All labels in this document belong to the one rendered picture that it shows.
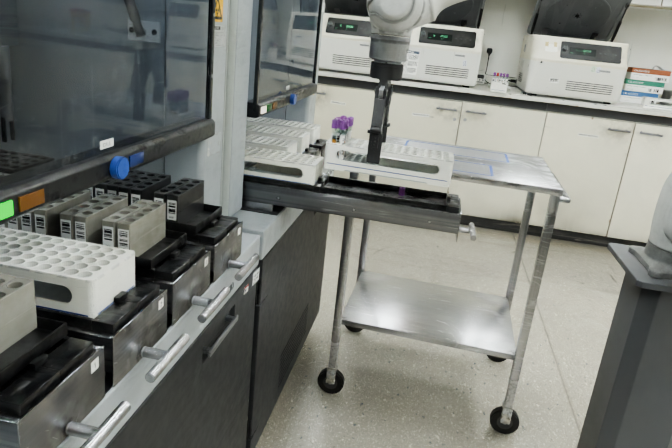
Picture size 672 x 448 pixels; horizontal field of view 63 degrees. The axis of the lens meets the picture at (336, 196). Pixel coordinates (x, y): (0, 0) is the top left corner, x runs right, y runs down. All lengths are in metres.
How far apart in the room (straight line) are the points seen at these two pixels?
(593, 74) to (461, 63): 0.77
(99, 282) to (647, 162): 3.47
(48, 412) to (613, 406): 1.36
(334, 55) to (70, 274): 3.05
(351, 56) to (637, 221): 2.07
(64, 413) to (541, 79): 3.30
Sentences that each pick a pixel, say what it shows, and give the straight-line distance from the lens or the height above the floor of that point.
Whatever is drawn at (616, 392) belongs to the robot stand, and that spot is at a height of 0.37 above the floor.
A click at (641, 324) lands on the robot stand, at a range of 1.56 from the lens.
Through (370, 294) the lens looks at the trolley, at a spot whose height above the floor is 0.28.
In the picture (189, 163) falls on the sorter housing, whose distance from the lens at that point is 1.11.
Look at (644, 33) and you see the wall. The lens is 4.41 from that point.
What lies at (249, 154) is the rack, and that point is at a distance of 1.37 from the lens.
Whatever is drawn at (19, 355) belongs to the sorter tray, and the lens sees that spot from 0.69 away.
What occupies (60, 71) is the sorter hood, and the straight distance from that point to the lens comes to 0.69.
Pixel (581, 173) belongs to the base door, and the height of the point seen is 0.47.
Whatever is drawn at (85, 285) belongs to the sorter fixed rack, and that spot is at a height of 0.86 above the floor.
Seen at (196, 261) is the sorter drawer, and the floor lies 0.80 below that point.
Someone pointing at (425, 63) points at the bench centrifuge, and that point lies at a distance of 3.60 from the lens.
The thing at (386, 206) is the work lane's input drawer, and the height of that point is 0.80.
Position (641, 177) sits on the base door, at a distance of 3.87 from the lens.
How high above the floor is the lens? 1.18
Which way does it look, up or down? 17 degrees down
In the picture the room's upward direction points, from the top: 6 degrees clockwise
